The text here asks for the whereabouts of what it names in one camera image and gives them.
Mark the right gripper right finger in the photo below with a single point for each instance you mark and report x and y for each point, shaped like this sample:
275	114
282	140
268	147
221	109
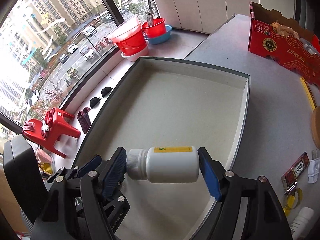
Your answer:
264	219

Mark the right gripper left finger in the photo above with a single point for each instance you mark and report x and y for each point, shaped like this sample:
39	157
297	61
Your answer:
103	203

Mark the white bottle yellow label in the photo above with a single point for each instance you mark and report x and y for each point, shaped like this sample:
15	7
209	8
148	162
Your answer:
164	165

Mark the white bottle blue label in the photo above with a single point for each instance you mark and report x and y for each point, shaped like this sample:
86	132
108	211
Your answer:
300	222

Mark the red plastic stool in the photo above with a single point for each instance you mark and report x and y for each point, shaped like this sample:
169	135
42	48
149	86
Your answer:
47	131

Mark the red patterned small box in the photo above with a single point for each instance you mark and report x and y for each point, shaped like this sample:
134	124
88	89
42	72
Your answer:
294	172

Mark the white power adapter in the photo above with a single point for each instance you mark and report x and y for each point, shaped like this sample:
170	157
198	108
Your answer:
313	168

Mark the dark slippers pair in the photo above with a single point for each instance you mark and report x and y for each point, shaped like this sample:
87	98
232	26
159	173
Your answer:
83	119

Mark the green shallow tray box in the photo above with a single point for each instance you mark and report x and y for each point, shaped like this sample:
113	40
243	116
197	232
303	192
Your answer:
170	102

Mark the white basin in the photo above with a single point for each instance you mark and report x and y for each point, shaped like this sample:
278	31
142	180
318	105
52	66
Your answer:
134	57

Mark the large red bucket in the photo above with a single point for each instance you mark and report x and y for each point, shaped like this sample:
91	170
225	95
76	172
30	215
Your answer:
129	36

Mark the blue basin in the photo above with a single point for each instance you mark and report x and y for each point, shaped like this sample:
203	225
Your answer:
162	38

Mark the small red basin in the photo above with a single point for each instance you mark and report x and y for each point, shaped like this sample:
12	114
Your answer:
155	30

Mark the red fruit cardboard box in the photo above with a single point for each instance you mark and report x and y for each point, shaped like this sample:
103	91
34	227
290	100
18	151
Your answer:
285	41

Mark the white cabinet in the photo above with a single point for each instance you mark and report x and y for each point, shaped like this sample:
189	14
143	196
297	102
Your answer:
207	2

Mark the metal hose clamp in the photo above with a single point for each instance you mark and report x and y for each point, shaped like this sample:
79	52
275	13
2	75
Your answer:
293	197

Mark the tan tape ring disc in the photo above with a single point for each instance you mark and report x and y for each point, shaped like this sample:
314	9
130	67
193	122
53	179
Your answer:
315	126

